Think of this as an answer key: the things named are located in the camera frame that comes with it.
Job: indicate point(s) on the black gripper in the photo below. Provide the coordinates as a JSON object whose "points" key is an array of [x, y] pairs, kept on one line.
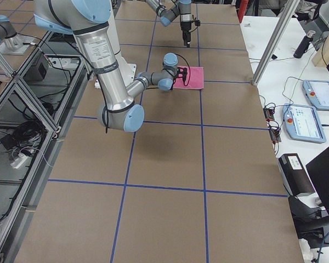
{"points": [[182, 78], [185, 27]]}

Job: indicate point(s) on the pink towel with grey back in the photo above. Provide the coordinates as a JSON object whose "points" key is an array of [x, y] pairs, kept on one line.
{"points": [[195, 79]]}

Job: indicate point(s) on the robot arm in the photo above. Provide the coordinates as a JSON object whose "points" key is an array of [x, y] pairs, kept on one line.
{"points": [[181, 9], [89, 23]]}

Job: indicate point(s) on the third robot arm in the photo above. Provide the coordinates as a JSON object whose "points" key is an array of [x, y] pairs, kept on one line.
{"points": [[11, 43]]}

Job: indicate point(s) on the black electronics board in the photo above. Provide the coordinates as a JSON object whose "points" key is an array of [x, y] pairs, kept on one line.
{"points": [[272, 125]]}

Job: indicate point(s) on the black water bottle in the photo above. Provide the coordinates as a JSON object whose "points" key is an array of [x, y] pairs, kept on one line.
{"points": [[304, 44]]}

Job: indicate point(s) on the near teach pendant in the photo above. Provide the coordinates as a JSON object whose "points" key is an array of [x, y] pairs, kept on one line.
{"points": [[302, 123]]}

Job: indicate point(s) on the teach pendant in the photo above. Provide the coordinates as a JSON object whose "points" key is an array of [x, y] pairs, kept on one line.
{"points": [[302, 123], [317, 92]]}

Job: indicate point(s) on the far teach pendant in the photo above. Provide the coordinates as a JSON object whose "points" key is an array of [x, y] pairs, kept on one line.
{"points": [[317, 92]]}

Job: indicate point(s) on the black box with label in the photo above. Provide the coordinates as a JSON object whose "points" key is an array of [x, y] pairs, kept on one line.
{"points": [[294, 176]]}

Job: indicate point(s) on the black monitor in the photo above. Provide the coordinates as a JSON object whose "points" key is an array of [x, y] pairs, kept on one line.
{"points": [[318, 171]]}

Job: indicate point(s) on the white power strip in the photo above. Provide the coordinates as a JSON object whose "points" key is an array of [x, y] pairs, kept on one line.
{"points": [[19, 161]]}

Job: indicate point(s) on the aluminium frame post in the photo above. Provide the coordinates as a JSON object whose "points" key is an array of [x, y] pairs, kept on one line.
{"points": [[274, 40]]}

